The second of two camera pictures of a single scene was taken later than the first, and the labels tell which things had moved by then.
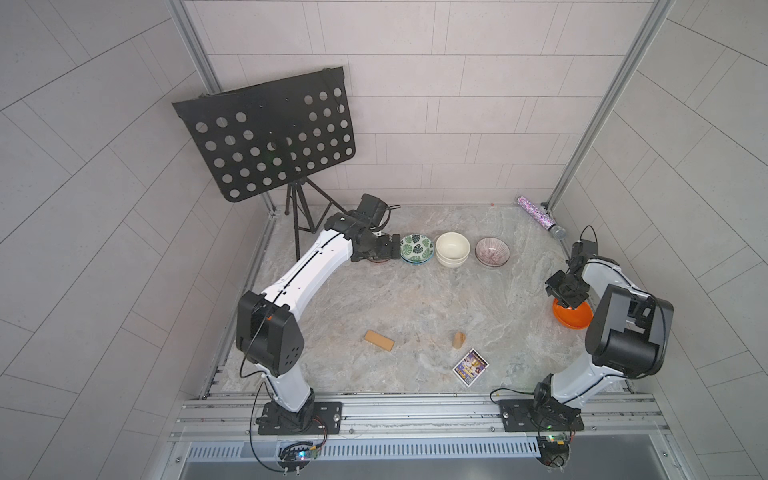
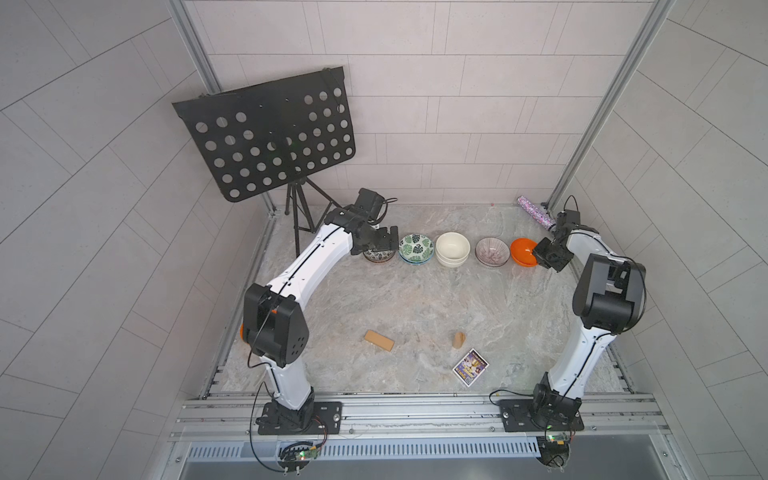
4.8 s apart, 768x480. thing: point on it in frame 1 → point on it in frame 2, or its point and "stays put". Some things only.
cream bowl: [449, 263] stays put
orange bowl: [574, 318] → [522, 252]
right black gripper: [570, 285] → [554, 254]
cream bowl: [452, 245] stays put
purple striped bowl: [493, 251] stays put
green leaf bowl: [416, 249] stays put
